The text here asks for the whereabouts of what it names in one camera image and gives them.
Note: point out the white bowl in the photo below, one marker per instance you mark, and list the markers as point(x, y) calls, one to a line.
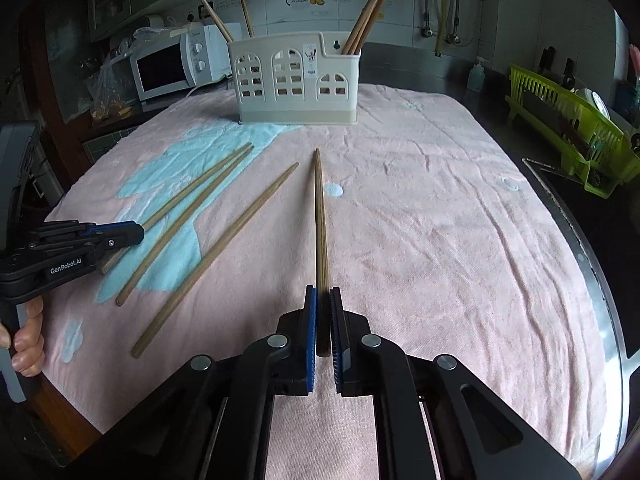
point(592, 100)

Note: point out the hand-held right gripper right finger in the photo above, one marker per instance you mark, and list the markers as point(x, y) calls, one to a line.
point(336, 340)

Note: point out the pink towel with blue print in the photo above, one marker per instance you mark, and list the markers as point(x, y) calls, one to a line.
point(425, 235)

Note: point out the stainless steel sink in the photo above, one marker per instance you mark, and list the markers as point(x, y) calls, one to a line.
point(600, 240)

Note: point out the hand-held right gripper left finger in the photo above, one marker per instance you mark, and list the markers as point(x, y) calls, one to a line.
point(311, 340)

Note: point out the clear soap pump bottle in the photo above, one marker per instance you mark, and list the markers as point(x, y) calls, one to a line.
point(476, 77)

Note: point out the white rounded appliance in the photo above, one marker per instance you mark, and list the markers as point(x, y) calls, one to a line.
point(150, 25)

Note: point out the dark wooden board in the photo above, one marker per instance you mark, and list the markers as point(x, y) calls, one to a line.
point(575, 135)

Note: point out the green base cabinet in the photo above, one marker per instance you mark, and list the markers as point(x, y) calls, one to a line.
point(105, 145)

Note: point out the white microwave oven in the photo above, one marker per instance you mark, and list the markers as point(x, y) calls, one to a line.
point(160, 67)

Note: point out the green plastic dish rack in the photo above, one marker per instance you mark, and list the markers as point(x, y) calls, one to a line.
point(540, 95)

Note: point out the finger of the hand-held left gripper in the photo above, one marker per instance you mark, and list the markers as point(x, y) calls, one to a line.
point(90, 250)
point(115, 229)

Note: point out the beige plastic utensil holder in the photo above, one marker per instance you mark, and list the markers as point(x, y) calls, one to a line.
point(295, 110)

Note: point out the clear plastic bag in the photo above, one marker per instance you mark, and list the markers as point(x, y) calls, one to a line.
point(107, 95)

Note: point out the pink bottle brush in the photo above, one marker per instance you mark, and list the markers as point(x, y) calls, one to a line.
point(635, 57)

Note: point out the person's left hand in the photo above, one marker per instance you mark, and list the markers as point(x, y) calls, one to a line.
point(27, 350)

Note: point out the window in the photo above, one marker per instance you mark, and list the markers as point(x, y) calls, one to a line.
point(627, 35)

